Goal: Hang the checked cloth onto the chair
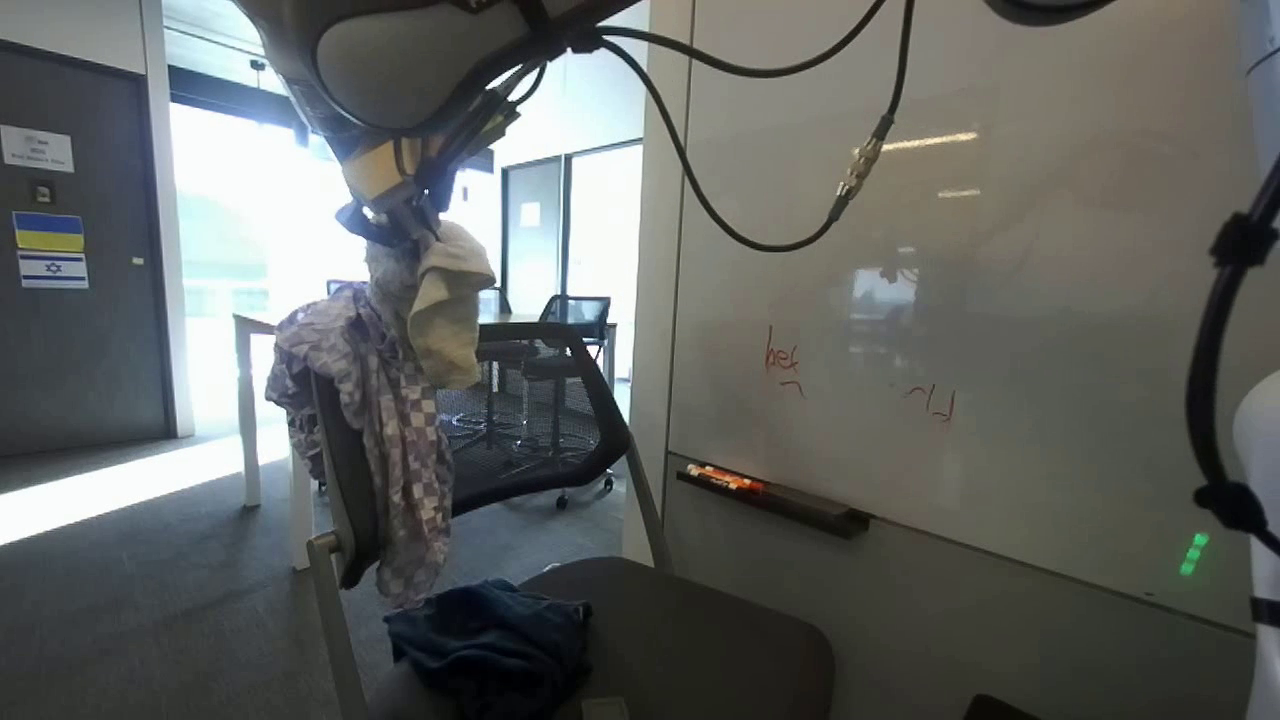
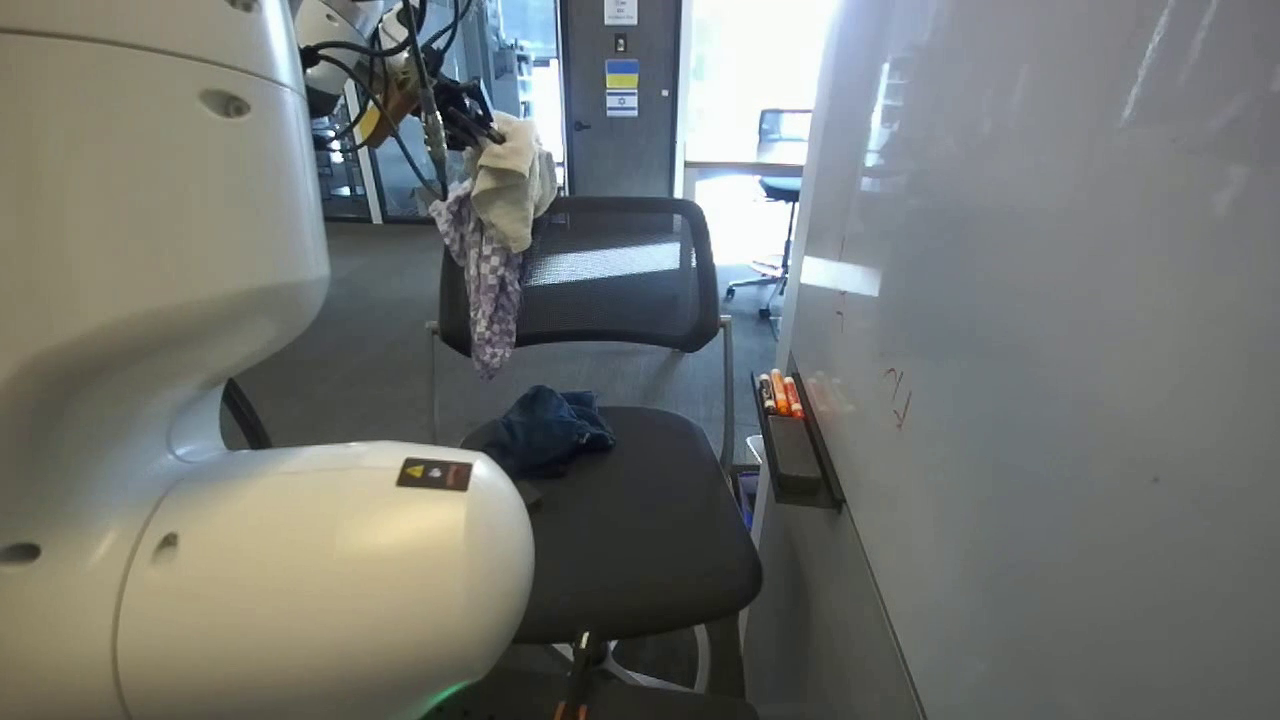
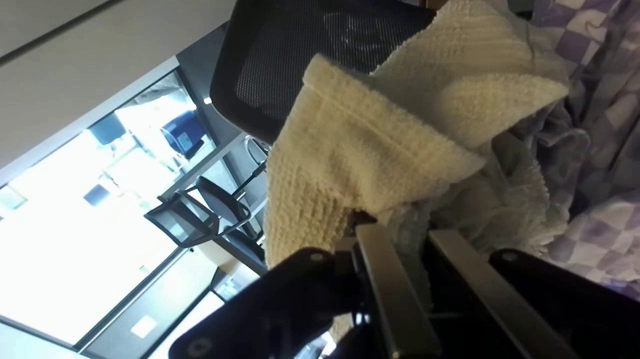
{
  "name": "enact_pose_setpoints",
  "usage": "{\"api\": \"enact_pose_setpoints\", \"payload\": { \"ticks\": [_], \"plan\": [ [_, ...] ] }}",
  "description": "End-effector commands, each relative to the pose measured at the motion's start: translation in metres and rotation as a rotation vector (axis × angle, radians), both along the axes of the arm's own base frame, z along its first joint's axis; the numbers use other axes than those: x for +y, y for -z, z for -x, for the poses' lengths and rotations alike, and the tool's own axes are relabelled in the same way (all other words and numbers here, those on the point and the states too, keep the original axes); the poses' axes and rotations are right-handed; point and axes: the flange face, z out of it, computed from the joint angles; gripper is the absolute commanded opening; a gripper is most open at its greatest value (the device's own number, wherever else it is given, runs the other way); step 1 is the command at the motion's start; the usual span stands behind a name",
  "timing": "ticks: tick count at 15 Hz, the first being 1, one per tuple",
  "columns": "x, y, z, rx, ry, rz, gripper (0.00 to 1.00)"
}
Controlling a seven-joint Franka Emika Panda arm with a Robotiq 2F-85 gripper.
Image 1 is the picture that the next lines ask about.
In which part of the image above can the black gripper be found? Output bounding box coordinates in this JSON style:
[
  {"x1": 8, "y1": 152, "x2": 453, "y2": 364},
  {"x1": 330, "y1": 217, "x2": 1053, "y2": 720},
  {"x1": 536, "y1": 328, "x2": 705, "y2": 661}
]
[{"x1": 334, "y1": 176, "x2": 453, "y2": 257}]

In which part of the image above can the cream towel cloth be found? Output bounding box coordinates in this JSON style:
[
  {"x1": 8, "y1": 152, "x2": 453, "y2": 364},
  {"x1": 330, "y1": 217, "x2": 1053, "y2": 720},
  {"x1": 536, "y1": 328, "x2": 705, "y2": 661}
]
[{"x1": 359, "y1": 217, "x2": 500, "y2": 394}]

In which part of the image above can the thick black cable hose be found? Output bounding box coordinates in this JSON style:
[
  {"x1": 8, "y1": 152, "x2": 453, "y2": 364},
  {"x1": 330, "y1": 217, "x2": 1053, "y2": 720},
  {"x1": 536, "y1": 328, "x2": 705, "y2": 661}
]
[{"x1": 1182, "y1": 156, "x2": 1280, "y2": 544}]

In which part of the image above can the white door sign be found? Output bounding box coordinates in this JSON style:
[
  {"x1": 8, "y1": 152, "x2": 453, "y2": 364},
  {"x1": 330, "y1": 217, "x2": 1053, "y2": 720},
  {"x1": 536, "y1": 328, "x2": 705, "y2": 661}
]
[{"x1": 0, "y1": 126, "x2": 82, "y2": 176}]

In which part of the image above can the thin black camera cable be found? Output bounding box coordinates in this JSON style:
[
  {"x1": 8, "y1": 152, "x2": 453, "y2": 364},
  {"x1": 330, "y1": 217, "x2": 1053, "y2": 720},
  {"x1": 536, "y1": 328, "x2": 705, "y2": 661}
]
[{"x1": 505, "y1": 0, "x2": 926, "y2": 257}]

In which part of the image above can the purple white checked cloth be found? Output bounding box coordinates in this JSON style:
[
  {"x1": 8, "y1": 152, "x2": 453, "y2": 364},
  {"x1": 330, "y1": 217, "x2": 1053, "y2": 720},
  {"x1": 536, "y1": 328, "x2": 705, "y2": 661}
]
[{"x1": 262, "y1": 294, "x2": 461, "y2": 607}]

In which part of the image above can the green indicator light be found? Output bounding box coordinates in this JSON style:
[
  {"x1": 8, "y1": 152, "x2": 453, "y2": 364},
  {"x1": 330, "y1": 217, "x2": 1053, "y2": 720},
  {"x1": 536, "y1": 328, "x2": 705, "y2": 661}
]
[{"x1": 1175, "y1": 528, "x2": 1215, "y2": 581}]

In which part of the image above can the black whiteboard marker tray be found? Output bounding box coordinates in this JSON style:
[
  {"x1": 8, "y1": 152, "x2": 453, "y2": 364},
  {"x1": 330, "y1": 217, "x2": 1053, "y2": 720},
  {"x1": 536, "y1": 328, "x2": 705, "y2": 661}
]
[{"x1": 672, "y1": 452, "x2": 872, "y2": 542}]

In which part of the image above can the black mesh back chair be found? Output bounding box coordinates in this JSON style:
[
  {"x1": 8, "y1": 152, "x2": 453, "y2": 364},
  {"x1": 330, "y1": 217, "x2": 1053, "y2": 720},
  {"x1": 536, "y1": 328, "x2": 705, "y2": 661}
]
[{"x1": 302, "y1": 317, "x2": 840, "y2": 720}]

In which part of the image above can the dark grey door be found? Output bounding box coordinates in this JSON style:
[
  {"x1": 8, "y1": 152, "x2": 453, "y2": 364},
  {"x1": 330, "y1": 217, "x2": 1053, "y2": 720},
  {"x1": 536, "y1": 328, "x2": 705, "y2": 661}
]
[{"x1": 0, "y1": 35, "x2": 176, "y2": 463}]

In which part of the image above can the blue yellow flag poster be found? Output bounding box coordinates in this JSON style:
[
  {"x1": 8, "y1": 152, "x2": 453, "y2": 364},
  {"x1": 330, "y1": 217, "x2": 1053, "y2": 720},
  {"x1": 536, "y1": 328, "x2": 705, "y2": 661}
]
[{"x1": 14, "y1": 209, "x2": 98, "y2": 294}]

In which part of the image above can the yellowish wrist camera box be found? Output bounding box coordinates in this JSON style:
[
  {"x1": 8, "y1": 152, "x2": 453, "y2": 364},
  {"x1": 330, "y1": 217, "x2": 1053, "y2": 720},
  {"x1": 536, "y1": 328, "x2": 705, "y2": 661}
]
[{"x1": 342, "y1": 134, "x2": 423, "y2": 206}]

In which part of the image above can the white meeting table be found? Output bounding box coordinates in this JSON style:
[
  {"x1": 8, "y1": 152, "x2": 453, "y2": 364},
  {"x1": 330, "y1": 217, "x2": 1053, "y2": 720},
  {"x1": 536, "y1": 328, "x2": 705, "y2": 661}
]
[{"x1": 231, "y1": 311, "x2": 622, "y2": 577}]

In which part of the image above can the dark blue cloth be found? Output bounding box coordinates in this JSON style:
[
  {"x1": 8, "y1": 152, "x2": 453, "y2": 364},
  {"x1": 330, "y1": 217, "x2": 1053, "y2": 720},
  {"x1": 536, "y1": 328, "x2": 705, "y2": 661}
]
[{"x1": 385, "y1": 577, "x2": 596, "y2": 720}]

